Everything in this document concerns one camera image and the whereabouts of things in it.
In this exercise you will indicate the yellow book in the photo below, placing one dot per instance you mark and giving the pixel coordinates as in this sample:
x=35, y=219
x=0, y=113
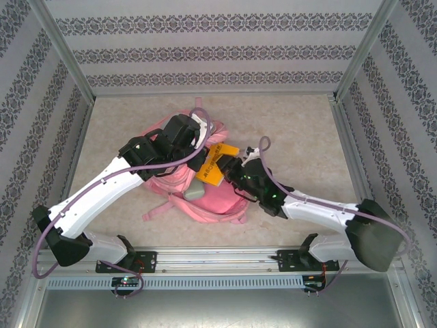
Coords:
x=210, y=167

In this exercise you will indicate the pale green pencil case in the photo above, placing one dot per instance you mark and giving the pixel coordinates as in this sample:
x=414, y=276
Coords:
x=194, y=191

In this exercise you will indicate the pink school backpack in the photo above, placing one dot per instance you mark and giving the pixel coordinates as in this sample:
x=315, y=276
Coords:
x=218, y=205

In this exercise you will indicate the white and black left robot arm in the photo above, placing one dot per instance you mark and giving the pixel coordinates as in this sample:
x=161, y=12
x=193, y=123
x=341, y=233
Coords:
x=95, y=198

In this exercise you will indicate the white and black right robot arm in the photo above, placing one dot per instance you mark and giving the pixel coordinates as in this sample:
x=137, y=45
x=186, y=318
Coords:
x=317, y=212

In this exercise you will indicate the right small circuit board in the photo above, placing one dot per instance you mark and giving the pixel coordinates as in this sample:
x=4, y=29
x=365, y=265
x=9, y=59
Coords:
x=314, y=283

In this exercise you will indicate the small circuit board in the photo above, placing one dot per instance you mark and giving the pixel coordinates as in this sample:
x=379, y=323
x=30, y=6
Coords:
x=314, y=283
x=126, y=282

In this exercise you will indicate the grey metal panel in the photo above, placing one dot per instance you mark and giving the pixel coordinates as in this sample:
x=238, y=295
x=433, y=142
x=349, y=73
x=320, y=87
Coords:
x=218, y=311

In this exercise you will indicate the left small circuit board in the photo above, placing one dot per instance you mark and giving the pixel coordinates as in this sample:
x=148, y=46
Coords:
x=126, y=282

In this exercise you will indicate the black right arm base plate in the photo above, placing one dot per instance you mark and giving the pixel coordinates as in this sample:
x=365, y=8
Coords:
x=286, y=261

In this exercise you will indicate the aluminium mounting rail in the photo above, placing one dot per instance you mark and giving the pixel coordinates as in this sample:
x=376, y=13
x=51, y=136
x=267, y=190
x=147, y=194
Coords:
x=218, y=259

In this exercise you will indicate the aluminium side rail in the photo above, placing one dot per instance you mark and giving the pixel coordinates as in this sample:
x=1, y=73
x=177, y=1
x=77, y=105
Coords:
x=348, y=136
x=80, y=136

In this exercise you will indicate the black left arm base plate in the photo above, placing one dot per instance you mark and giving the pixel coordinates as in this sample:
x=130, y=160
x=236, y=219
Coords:
x=147, y=261

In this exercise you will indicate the aluminium frame post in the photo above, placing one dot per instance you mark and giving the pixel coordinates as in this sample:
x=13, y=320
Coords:
x=64, y=51
x=363, y=51

